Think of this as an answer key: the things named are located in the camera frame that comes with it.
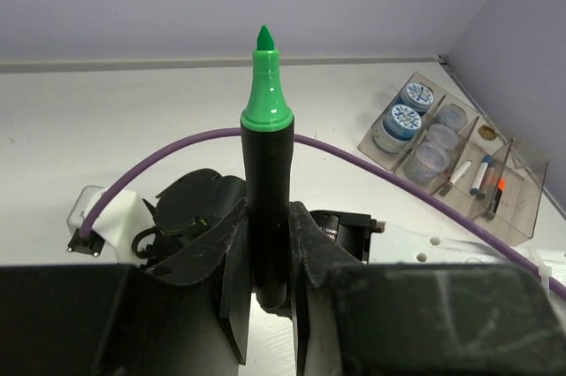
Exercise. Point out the black capped white marker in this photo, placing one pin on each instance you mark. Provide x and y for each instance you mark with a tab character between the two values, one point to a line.
455	177

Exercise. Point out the orange highlighter cap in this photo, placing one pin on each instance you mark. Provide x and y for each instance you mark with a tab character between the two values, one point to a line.
501	185

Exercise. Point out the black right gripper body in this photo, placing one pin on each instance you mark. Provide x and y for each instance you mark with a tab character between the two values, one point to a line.
185	211

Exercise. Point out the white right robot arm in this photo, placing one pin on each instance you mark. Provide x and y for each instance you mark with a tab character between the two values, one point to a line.
376	242

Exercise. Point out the clear jar of clips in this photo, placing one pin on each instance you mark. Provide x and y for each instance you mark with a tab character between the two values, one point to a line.
452	116
442	136
426	162

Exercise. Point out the clear plastic organizer tray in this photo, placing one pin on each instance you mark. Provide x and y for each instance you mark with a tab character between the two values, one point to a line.
523	167

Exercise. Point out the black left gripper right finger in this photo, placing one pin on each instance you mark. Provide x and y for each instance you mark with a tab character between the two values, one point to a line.
313	257

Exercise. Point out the blue cleaning gel jar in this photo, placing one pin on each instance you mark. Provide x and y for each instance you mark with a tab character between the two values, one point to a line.
396	128
418	97

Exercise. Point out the green highlighter black body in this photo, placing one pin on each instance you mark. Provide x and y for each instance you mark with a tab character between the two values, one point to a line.
267	140

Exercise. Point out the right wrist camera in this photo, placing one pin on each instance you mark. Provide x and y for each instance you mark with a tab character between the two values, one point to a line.
122	219

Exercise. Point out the orange highlighter black body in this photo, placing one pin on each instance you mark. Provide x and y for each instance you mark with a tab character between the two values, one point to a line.
490	215

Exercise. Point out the blue capped white marker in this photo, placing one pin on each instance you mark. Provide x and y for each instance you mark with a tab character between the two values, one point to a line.
480	175

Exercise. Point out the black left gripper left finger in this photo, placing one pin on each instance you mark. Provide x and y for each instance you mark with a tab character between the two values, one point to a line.
201	325

